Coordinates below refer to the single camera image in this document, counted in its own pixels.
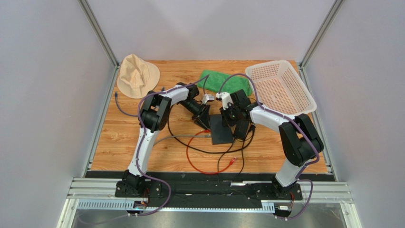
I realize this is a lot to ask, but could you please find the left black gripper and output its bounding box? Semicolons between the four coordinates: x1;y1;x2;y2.
179;100;211;132

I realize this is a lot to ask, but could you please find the red ethernet cable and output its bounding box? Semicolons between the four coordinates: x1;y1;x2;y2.
185;129;237;175

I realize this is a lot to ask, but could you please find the black network switch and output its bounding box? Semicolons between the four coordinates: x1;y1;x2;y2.
210;114;233;145

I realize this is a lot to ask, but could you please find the black braided ethernet cable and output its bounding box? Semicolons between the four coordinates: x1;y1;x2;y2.
167;105;256;155

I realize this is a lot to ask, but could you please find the blue ethernet cable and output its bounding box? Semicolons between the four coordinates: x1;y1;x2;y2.
114;86;166;118

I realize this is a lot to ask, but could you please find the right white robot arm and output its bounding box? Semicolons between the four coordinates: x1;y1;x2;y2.
216;90;324;198

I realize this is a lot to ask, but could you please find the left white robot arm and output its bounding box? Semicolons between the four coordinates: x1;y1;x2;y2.
119;83;211;193

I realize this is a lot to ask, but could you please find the black power adapter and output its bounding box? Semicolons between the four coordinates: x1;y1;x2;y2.
233;120;250;141

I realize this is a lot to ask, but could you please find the green cloth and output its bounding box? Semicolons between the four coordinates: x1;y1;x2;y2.
197;69;252;96

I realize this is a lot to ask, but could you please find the white plastic basket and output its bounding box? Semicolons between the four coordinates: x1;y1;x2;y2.
245;60;317;116

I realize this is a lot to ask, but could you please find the beige bucket hat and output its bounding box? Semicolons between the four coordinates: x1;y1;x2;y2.
116;54;160;99

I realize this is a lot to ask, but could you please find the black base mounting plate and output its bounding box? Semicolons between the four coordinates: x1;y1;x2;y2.
85;171;336;211

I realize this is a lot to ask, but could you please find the grey ethernet cable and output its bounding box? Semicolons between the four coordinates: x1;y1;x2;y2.
152;134;212;147

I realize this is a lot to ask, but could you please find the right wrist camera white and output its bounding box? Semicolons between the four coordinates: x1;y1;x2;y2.
216;92;233;110

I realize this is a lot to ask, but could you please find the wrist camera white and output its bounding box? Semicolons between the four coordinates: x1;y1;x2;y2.
202;94;215;105
216;92;233;110

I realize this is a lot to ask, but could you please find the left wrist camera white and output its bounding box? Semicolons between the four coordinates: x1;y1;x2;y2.
202;94;215;105

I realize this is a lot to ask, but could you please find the thin black power cord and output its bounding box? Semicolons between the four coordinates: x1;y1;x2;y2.
216;124;256;174

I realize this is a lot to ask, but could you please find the aluminium frame rail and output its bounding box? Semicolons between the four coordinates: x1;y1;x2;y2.
58;171;361;228

